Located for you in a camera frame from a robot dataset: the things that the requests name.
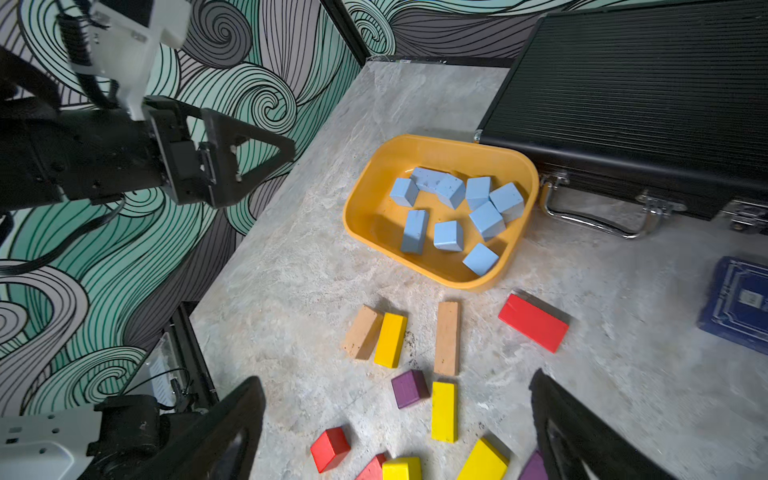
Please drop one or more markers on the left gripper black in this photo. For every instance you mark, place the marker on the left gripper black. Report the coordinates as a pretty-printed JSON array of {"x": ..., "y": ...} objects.
[{"x": 235, "y": 157}]

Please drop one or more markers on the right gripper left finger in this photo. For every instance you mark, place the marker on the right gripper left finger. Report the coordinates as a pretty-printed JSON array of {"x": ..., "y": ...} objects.
[{"x": 222, "y": 444}]

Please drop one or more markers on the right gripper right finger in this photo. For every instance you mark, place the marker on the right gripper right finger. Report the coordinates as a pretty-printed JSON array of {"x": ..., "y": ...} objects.
[{"x": 575, "y": 443}]

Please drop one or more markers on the light blue cube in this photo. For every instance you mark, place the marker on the light blue cube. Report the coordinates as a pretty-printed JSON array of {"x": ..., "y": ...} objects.
[
  {"x": 480, "y": 260},
  {"x": 450, "y": 191},
  {"x": 508, "y": 201},
  {"x": 449, "y": 236},
  {"x": 404, "y": 192},
  {"x": 477, "y": 191}
]

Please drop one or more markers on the light blue block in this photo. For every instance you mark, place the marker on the light blue block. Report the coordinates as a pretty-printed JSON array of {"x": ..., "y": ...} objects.
[
  {"x": 414, "y": 234},
  {"x": 427, "y": 180},
  {"x": 488, "y": 221}
]

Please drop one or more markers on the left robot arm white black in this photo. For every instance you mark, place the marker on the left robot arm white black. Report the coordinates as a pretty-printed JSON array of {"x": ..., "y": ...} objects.
[{"x": 128, "y": 140}]

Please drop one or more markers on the purple cube right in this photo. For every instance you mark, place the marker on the purple cube right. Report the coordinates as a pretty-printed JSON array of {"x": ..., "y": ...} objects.
[{"x": 534, "y": 468}]

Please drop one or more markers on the purple cube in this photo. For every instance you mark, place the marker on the purple cube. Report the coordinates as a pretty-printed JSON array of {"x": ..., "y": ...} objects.
[
  {"x": 409, "y": 388},
  {"x": 534, "y": 468}
]

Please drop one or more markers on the yellow long block right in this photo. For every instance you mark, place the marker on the yellow long block right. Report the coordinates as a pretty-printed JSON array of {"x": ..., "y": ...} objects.
[{"x": 485, "y": 462}]

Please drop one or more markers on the yellow long block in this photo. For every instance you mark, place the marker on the yellow long block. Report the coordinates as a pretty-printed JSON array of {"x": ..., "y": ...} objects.
[
  {"x": 485, "y": 462},
  {"x": 390, "y": 341}
]

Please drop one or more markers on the red cube bottom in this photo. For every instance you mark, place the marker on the red cube bottom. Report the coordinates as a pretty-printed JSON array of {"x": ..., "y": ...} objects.
[{"x": 330, "y": 449}]

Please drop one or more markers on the red flat block top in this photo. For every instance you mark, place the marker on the red flat block top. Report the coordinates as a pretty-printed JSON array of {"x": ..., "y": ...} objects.
[{"x": 534, "y": 323}]

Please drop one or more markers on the yellow block centre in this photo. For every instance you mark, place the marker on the yellow block centre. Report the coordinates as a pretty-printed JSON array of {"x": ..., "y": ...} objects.
[{"x": 444, "y": 422}]

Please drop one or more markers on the red long block bottom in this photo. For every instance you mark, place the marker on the red long block bottom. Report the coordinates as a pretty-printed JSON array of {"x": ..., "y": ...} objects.
[{"x": 374, "y": 469}]

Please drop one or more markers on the natural wood block upper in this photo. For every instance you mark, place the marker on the natural wood block upper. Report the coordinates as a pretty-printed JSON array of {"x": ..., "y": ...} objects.
[{"x": 446, "y": 360}]

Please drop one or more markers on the natural wood block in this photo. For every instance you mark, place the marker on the natural wood block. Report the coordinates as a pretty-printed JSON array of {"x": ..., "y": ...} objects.
[
  {"x": 446, "y": 360},
  {"x": 362, "y": 337}
]

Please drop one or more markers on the yellow cube lower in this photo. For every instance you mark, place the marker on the yellow cube lower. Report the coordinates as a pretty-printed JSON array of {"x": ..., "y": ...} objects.
[{"x": 403, "y": 468}]

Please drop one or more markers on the natural wood block left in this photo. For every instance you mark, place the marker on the natural wood block left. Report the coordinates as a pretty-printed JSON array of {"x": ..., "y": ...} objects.
[{"x": 362, "y": 337}]

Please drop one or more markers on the purple cube centre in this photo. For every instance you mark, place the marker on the purple cube centre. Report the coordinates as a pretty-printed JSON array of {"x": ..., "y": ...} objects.
[{"x": 409, "y": 388}]

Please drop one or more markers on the yellow long block left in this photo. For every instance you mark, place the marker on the yellow long block left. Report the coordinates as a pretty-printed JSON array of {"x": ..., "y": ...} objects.
[{"x": 390, "y": 341}]

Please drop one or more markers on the blue card deck box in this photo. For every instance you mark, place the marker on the blue card deck box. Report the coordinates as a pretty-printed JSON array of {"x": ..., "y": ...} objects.
[{"x": 736, "y": 306}]

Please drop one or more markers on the black ribbed case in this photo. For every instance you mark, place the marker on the black ribbed case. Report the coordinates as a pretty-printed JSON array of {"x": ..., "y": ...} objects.
[{"x": 634, "y": 113}]

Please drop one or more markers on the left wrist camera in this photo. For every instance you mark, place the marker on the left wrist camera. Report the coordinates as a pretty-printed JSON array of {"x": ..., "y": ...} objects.
[{"x": 111, "y": 47}]

